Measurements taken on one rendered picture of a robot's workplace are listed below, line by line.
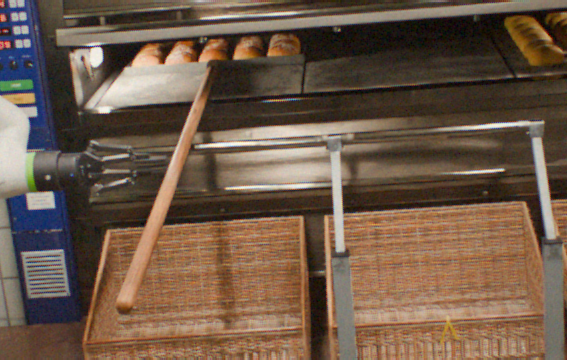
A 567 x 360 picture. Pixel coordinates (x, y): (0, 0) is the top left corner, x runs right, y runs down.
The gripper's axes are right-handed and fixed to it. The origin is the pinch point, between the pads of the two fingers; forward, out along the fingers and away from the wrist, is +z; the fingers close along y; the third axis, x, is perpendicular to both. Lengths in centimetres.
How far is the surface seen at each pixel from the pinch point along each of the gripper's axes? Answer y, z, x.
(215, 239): 38, 6, -52
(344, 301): 35, 41, 4
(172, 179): -1.0, 6.7, 16.1
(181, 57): -3, -4, -102
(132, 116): 3, -13, -57
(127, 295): -1, 6, 78
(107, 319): 53, -23, -34
